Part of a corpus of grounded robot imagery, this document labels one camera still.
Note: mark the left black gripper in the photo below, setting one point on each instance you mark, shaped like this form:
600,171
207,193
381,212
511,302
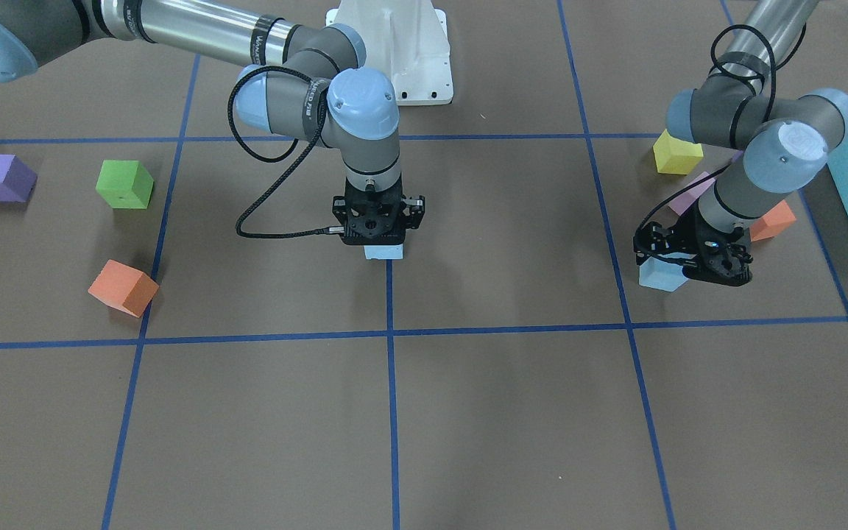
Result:
684,238

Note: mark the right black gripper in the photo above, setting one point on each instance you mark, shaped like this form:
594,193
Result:
414,207

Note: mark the light blue foam block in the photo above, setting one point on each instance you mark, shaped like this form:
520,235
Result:
661,275
384,252

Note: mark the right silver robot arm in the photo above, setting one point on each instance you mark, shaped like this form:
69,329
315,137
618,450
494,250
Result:
310,84

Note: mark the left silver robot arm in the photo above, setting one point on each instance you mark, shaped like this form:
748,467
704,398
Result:
782,145

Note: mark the lilac foam block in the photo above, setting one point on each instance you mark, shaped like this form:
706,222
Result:
681,203

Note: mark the orange foam block near bin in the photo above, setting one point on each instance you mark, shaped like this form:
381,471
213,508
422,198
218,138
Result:
773,223

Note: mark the yellow foam block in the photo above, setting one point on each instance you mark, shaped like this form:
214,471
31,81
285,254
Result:
675,156

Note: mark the green foam block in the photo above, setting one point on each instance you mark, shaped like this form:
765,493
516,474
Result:
125,184

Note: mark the orange foam block far side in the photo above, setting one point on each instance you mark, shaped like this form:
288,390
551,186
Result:
124,288

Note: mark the purple foam block far side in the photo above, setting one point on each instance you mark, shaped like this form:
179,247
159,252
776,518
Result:
17,180

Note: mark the white camera stand post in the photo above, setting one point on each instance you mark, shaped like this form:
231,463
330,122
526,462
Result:
406,40

